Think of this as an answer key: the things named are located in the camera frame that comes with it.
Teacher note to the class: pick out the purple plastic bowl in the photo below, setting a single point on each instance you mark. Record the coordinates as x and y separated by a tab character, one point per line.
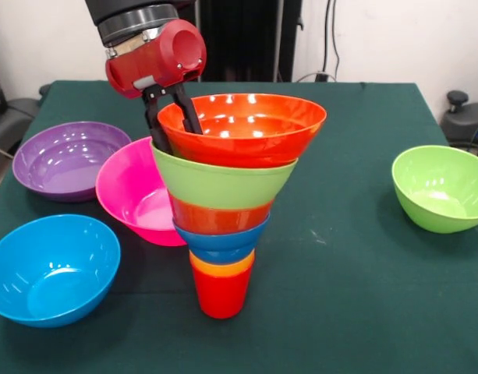
67	167

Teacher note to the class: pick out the red plastic cup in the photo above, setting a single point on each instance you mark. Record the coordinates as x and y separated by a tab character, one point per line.
223	296

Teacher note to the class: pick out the pink plastic bowl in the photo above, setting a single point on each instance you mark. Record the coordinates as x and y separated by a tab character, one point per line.
125	187

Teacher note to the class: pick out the small ribbed orange-red bowl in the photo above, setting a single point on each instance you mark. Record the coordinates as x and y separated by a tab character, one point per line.
219	220

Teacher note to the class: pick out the light blue plastic bowl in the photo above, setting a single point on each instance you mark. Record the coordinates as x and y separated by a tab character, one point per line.
51	272

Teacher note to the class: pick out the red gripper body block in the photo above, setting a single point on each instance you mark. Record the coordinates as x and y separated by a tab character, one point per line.
153	66

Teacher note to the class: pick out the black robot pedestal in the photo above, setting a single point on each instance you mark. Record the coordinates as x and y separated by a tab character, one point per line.
254	39

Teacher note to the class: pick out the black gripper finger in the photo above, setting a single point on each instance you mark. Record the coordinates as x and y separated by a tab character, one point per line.
153	121
188	113

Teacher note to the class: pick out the dark green tablecloth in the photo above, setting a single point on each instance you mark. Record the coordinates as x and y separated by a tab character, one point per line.
340	311

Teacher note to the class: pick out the large orange-red plastic bowl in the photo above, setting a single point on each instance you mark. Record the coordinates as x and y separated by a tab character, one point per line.
242	148

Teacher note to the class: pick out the small dark blue bowl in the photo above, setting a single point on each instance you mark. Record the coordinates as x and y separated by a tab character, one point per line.
223	243

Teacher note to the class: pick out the green plastic bowl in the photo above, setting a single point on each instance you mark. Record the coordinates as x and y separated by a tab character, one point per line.
223	185
441	187

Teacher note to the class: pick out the dark grey chair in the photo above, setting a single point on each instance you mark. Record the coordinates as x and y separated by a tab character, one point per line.
12	121
462	121

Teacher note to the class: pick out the orange plastic cup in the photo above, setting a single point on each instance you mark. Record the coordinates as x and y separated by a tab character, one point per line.
195	259
223	269

